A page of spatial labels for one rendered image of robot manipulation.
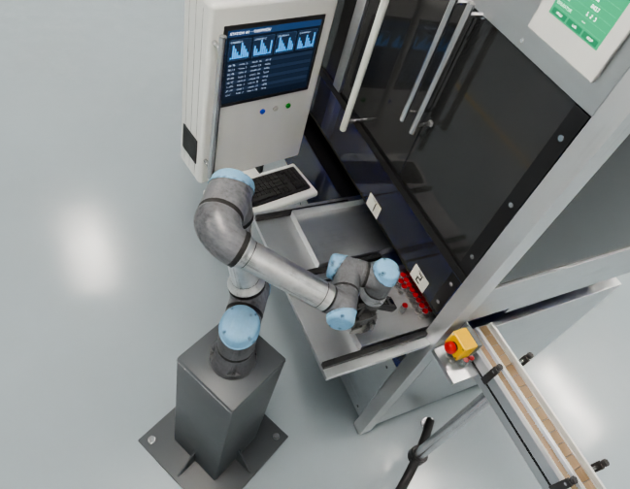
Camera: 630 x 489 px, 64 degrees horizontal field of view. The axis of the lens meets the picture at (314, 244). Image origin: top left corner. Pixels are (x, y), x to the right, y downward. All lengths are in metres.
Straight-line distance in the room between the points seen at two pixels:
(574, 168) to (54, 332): 2.26
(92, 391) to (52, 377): 0.19
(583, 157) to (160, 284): 2.13
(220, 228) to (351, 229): 0.89
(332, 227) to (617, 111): 1.12
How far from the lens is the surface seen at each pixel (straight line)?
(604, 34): 1.21
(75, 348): 2.64
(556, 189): 1.30
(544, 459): 1.77
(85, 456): 2.44
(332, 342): 1.68
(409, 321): 1.82
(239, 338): 1.48
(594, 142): 1.24
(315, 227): 1.95
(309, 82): 2.09
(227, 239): 1.19
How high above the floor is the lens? 2.31
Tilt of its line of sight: 49 degrees down
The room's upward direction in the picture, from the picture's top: 19 degrees clockwise
